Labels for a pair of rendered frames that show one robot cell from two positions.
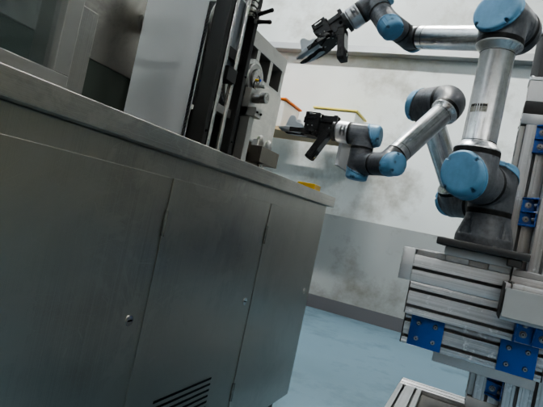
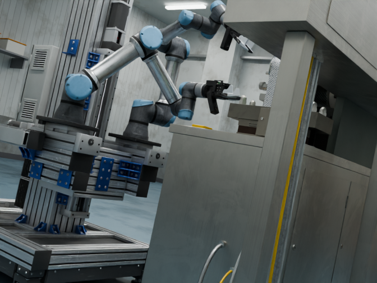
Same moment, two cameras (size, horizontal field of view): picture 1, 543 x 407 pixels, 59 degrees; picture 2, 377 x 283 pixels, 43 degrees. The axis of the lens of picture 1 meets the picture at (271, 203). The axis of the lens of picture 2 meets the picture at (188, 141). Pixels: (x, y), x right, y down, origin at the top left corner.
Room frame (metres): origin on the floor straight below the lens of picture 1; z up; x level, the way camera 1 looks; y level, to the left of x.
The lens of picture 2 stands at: (3.95, 0.35, 0.75)
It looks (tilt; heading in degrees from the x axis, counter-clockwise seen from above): 2 degrees up; 193
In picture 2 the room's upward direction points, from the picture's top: 12 degrees clockwise
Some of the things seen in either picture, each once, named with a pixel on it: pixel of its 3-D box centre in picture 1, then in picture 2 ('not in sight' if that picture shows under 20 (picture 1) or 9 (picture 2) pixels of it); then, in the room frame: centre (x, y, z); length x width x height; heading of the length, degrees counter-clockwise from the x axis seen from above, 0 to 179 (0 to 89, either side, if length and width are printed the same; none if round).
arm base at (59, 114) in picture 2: not in sight; (70, 112); (1.77, -0.80, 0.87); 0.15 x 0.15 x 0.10
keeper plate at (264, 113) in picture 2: not in sight; (269, 122); (2.05, 0.20, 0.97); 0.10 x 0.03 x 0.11; 65
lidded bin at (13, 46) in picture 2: not in sight; (11, 47); (-4.71, -5.82, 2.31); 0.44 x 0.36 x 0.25; 156
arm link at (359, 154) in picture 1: (362, 164); (185, 109); (1.58, -0.27, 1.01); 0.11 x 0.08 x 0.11; 32
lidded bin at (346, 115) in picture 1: (338, 125); not in sight; (4.22, -0.44, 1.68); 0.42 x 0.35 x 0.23; 66
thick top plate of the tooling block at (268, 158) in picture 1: (226, 151); (279, 118); (1.96, 0.23, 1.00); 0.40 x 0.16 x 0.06; 65
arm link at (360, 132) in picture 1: (364, 136); (190, 90); (1.59, -0.26, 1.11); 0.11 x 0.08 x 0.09; 65
